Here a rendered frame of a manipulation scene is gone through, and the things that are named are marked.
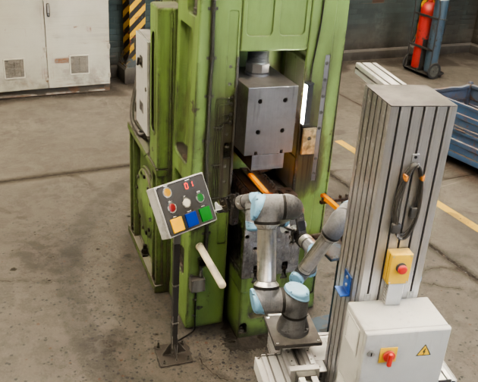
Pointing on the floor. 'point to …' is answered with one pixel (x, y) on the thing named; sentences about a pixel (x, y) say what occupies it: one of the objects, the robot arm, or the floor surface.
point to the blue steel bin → (472, 125)
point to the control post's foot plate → (165, 359)
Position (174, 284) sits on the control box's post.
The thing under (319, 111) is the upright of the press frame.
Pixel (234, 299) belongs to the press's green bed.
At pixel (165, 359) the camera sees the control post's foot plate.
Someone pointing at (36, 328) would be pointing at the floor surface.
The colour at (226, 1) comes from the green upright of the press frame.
